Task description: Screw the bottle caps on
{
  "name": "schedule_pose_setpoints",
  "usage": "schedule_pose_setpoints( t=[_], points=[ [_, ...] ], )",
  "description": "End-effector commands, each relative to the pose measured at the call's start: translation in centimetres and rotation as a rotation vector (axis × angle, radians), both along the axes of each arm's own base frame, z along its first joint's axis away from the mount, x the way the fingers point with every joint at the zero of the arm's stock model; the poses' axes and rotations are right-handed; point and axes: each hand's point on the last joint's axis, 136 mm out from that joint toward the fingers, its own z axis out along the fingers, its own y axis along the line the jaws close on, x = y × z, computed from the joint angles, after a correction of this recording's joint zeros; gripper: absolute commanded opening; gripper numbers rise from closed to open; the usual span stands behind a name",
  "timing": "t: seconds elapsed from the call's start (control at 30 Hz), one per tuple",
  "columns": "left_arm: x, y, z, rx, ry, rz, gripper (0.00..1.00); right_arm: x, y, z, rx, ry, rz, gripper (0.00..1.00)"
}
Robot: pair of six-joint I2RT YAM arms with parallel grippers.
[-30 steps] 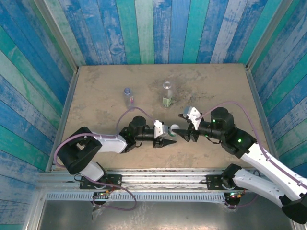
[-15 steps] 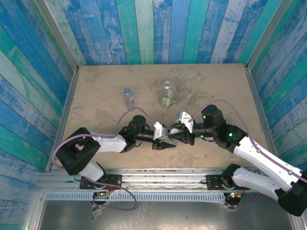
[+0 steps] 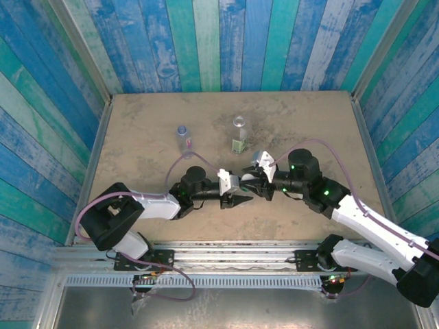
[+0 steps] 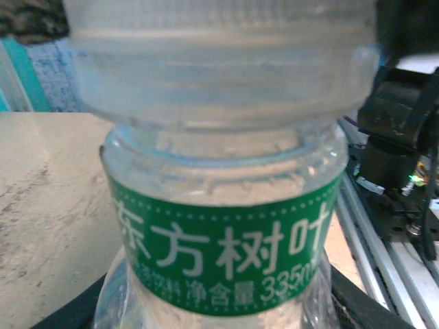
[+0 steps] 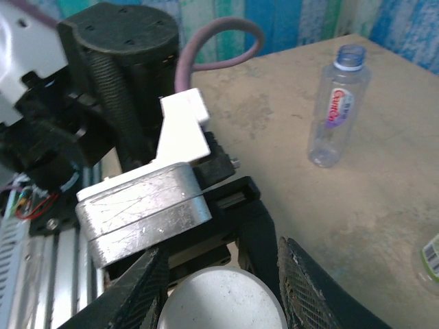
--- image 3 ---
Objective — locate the small circuit board with LEDs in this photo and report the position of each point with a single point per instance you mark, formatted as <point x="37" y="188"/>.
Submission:
<point x="334" y="279"/>
<point x="147" y="276"/>

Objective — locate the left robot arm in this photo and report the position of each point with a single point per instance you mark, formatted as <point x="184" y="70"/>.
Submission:
<point x="113" y="216"/>

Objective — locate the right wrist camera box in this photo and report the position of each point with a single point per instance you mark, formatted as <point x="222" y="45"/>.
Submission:
<point x="263" y="164"/>

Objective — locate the clear bottle with purple label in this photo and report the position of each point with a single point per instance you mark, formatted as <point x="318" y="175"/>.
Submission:
<point x="185" y="144"/>

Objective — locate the small clear ribbed bottle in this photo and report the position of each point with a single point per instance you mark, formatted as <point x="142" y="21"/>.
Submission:
<point x="247" y="183"/>

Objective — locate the aluminium mounting rail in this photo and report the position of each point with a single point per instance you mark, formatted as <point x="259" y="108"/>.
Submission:
<point x="233" y="257"/>

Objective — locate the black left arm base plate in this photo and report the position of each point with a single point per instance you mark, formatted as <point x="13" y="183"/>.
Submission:
<point x="161" y="261"/>

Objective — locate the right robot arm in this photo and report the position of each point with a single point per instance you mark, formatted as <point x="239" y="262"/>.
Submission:
<point x="377" y="226"/>

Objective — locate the aluminium table side rail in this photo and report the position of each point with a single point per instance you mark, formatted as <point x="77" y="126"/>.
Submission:
<point x="97" y="154"/>
<point x="368" y="147"/>

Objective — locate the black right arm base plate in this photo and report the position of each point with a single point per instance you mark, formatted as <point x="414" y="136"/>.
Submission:
<point x="307" y="261"/>

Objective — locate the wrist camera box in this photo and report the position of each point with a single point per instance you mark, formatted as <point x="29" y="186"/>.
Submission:
<point x="263" y="164"/>
<point x="229" y="181"/>

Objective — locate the steel sheet panel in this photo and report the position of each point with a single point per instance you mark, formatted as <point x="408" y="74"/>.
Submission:
<point x="240" y="308"/>

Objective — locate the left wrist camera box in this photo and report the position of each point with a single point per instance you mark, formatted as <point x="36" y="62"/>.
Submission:
<point x="229" y="181"/>

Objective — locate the aluminium frame post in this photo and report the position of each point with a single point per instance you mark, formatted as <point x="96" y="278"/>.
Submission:
<point x="82" y="51"/>
<point x="384" y="51"/>

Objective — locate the clear bottle with green label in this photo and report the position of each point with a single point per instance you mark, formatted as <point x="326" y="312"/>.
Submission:
<point x="239" y="137"/>

